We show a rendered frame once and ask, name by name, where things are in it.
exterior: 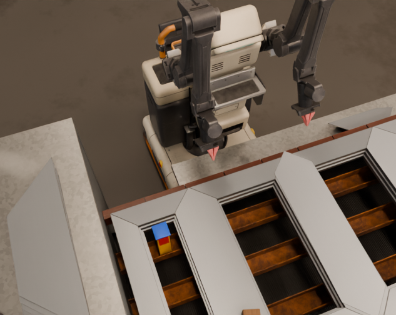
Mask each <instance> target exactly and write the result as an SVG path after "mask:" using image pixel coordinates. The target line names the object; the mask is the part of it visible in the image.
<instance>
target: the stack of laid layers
mask: <svg viewBox="0 0 396 315"><path fill-rule="evenodd" d="M360 158H363V160H364V161H365V162H366V164H367V166H368V167H369V168H370V170H371V171H372V172H373V174H374V175H375V177H376V178H377V180H378V181H379V183H380V184H381V185H382V187H383V188H384V189H385V191H386V193H387V194H388V195H389V197H390V198H391V200H392V201H393V203H394V204H395V205H396V188H395V187H394V185H393V184H392V183H391V181H390V180H389V178H388V177H387V176H386V174H385V173H384V172H383V170H382V168H381V167H380V166H379V165H378V163H377V162H376V160H375V159H374V158H373V156H372V155H371V153H370V152H369V150H368V149H367V148H365V149H362V150H359V151H356V152H353V153H350V154H348V155H345V156H342V157H338V158H336V159H332V160H330V161H327V162H323V163H321V164H318V165H316V166H315V167H316V168H317V170H318V172H322V171H325V170H327V169H331V168H334V167H336V166H339V165H342V164H345V163H348V162H350V161H354V160H356V159H360ZM269 189H273V192H274V193H275V195H276V197H277V199H278V201H279V202H280V204H281V206H282V208H283V210H284V212H285V214H286V215H287V218H288V219H289V221H290V223H291V225H292V227H293V228H294V230H295V232H296V234H297V236H298V238H299V240H300V242H301V244H302V246H303V247H304V249H305V251H306V253H307V255H308V257H309V258H310V260H311V262H312V264H313V266H314V268H315V270H316V272H317V273H318V275H319V277H320V279H321V281H322V283H323V285H324V286H325V289H326V290H327V292H328V294H329V296H330V298H331V300H332V301H333V303H334V305H335V307H336V308H335V309H332V310H330V311H327V312H325V313H323V314H320V315H328V314H331V313H333V312H335V311H338V310H340V309H343V308H347V309H349V310H351V311H354V312H356V313H359V314H361V315H369V314H367V313H365V312H362V311H360V310H358V309H355V308H354V307H351V306H349V305H346V304H344V303H343V302H341V300H340V298H339V296H338V294H337V292H336V290H335V288H334V286H333V284H332V282H331V280H330V278H329V277H328V275H327V273H326V271H325V269H324V267H323V266H322V264H321V262H320V260H319V258H318V256H317V254H316V252H315V250H314V248H313V246H312V244H311V242H310V241H309V239H308V237H307V235H306V233H305V231H304V230H303V228H302V225H301V224H300V221H299V220H298V218H297V216H296V214H295V212H294V210H293V208H292V207H291V205H290V203H289V201H288V199H287V197H286V195H285V193H284V192H283V189H282V187H281V185H280V183H279V182H278V180H277V178H276V177H275V179H274V180H271V181H268V182H265V183H263V184H259V185H257V186H253V187H250V188H248V189H244V190H242V191H239V192H236V193H233V194H230V195H227V196H224V197H221V198H218V199H217V201H218V203H219V205H220V207H221V210H222V211H223V214H224V216H225V219H226V221H227V223H228V225H229V227H230V229H231V232H232V234H233V237H234V238H235V241H236V243H237V245H238V247H239V250H240V252H241V255H242V256H243V258H244V260H245V263H246V265H247V268H248V270H249V272H250V274H251V276H252V278H253V281H254V283H255V286H256V288H257V289H258V292H259V294H260V296H261V299H262V301H263V303H264V305H265V307H266V309H267V312H268V314H269V315H271V314H270V312H269V310H268V308H267V305H266V304H265V301H264V299H263V296H262V295H261V292H260V290H259V288H258V286H257V283H256V281H255V279H254V277H253V274H252V273H251V270H250V268H249V266H248V263H247V261H246V259H245V257H244V255H243V252H242V250H241V248H240V245H239V243H238V241H237V240H236V237H235V235H234V232H233V230H232V228H231V226H230V223H229V222H228V219H227V217H226V215H225V212H224V210H223V208H222V206H224V205H226V204H229V203H232V202H235V201H238V200H241V199H243V198H247V197H249V196H252V195H255V194H258V193H261V192H263V191H267V190H269ZM165 221H166V223H167V225H168V224H171V223H174V225H175V228H176V231H177V233H178V236H179V238H180V241H181V244H182V246H183V249H184V252H185V254H186V257H187V260H188V262H189V265H190V268H191V271H192V273H193V276H194V278H195V281H196V284H197V286H198V289H199V292H200V294H201V297H202V300H203V302H204V305H205V307H206V311H207V313H208V315H214V314H213V311H212V309H211V306H210V303H209V301H208V298H207V296H206V293H205V290H204V288H203V285H202V283H201V280H200V277H199V275H198V271H197V270H196V267H195V264H194V262H193V259H192V256H191V254H190V250H189V249H188V246H187V243H186V241H185V237H184V235H183V233H182V230H181V228H180V225H179V222H178V220H177V217H176V214H175V213H174V214H171V215H169V216H165V217H163V218H160V219H157V220H154V221H151V222H148V223H145V224H142V225H139V226H138V228H139V230H140V234H141V237H142V240H143V243H144V245H145V249H146V253H147V255H148V259H149V261H150V264H151V268H152V271H153V274H154V277H155V280H156V283H157V286H158V289H159V292H160V296H161V299H162V302H163V305H164V307H165V311H166V314H167V315H171V314H170V310H169V308H168V305H167V302H166V299H165V295H164V293H163V289H162V287H161V283H160V280H159V277H158V274H157V272H156V268H155V265H154V262H153V259H152V257H151V253H150V250H149V247H148V244H147V242H146V238H145V234H144V233H145V232H148V231H151V230H152V228H151V227H152V226H154V225H157V224H159V223H163V222H165ZM384 283H385V282H384ZM385 285H386V284H385ZM395 286H396V283H395V284H393V285H390V286H387V285H386V287H385V292H384V295H383V299H382V305H381V308H380V312H379V315H384V314H385V308H386V304H387V299H388V293H389V290H390V289H391V288H393V287H395Z"/></svg>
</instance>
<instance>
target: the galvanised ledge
mask: <svg viewBox="0 0 396 315"><path fill-rule="evenodd" d="M385 107H393V108H392V112H391V115H390V116H393V115H396V94H393V95H390V96H387V97H383V98H380V99H377V100H374V101H371V102H367V103H365V104H361V105H359V106H355V107H351V108H349V109H346V110H343V111H340V112H336V113H333V114H330V115H328V116H324V117H320V118H318V119H314V120H312V121H310V123H309V125H308V126H306V125H305V123H302V124H299V125H296V126H292V127H289V128H286V129H283V130H280V131H277V132H273V133H271V134H267V135H264V136H261V137H258V138H255V139H251V140H249V141H245V142H242V143H239V144H236V145H233V146H230V147H226V148H223V149H220V150H217V153H216V156H215V160H214V161H213V160H212V159H211V157H210V155H209V153H208V154H204V155H202V156H198V157H194V158H192V159H189V160H186V161H182V162H179V163H176V164H173V165H171V168H172V171H173V174H174V175H175V178H176V181H177V183H178V186H180V185H183V184H184V185H185V184H186V183H190V182H192V181H196V180H198V179H201V178H205V177H208V176H211V175H214V174H217V173H220V172H224V171H226V170H229V169H232V168H235V167H238V166H241V165H244V164H247V163H250V162H253V161H257V160H259V159H260V160H261V159H263V158H266V157H268V156H272V155H274V154H278V153H281V152H283V151H287V150H289V149H293V148H297V147H299V146H302V145H304V144H308V143H312V142H314V141H318V140H320V139H323V138H327V137H329V136H333V135H335V134H338V133H342V132H344V131H348V130H346V129H342V128H340V127H336V126H333V125H331V124H328V123H330V122H333V121H336V120H339V119H343V118H346V117H349V116H353V115H355V114H358V113H362V112H365V111H368V110H371V109H375V108H385Z"/></svg>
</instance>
